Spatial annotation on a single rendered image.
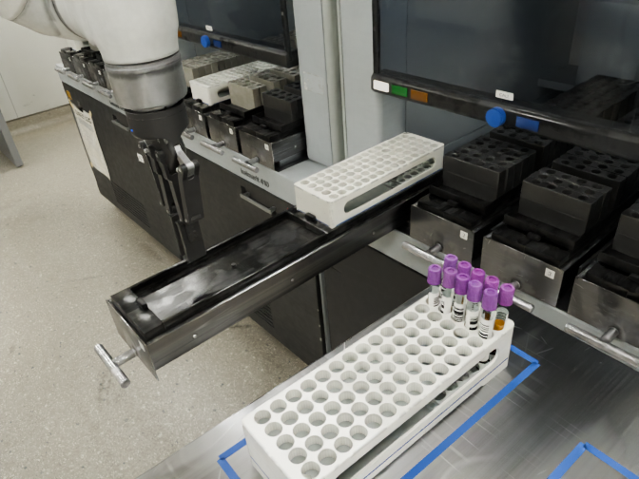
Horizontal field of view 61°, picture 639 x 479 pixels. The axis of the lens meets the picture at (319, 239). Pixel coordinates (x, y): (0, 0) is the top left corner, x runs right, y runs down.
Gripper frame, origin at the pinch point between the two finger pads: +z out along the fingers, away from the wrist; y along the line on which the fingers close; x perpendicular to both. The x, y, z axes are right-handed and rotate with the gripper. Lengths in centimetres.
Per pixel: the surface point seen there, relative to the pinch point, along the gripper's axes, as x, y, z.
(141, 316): 11.1, -3.7, 6.4
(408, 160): -43.2, -5.0, 2.3
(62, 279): -2, 147, 88
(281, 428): 10.6, -36.2, 0.5
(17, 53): -58, 348, 37
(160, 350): 11.4, -8.4, 9.5
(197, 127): -38, 67, 12
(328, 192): -24.8, -3.3, 2.0
